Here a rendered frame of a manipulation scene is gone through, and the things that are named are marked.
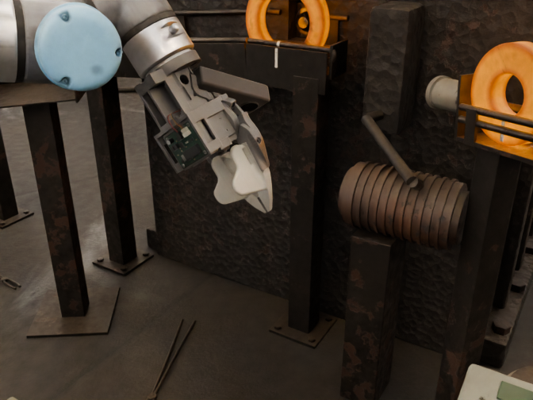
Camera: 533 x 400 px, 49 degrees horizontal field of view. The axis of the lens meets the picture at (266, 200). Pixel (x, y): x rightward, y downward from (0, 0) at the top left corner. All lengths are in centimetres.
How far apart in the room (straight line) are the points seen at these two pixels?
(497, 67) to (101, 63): 62
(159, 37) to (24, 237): 145
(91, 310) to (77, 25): 117
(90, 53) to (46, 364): 107
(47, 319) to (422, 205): 102
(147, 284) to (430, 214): 94
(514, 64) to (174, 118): 52
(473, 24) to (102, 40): 80
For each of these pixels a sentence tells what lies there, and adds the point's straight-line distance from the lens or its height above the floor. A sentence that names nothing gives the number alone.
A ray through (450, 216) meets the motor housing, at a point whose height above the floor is 50.
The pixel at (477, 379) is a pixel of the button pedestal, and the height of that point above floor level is 61.
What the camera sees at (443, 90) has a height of 68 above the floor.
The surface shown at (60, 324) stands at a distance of 162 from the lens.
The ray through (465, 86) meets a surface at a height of 70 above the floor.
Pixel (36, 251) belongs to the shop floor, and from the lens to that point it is 198.
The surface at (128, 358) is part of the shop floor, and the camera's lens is 148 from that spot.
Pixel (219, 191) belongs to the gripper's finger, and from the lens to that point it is 71.
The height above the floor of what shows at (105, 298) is 1.
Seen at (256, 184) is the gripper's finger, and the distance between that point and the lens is 71.
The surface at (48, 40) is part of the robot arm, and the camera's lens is 55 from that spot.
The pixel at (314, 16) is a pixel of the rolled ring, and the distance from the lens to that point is 122.
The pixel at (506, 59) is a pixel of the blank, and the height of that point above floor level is 76.
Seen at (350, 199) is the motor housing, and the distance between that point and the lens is 107.
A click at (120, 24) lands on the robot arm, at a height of 84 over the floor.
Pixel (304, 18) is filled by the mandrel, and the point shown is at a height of 75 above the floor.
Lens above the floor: 95
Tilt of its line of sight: 26 degrees down
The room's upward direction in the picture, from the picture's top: straight up
